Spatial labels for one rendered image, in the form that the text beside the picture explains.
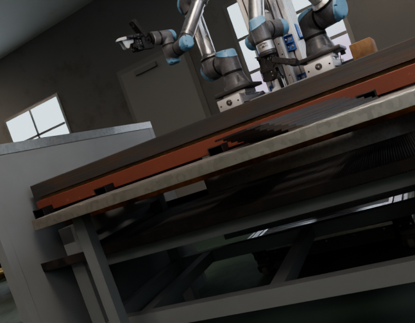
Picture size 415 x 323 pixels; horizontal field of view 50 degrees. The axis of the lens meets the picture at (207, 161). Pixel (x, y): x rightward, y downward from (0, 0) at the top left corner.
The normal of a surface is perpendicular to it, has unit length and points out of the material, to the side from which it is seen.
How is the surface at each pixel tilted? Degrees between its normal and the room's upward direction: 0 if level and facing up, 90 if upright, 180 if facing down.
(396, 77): 90
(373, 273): 90
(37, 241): 90
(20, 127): 90
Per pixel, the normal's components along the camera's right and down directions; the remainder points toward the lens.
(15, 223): 0.87, -0.30
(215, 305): -0.36, 0.16
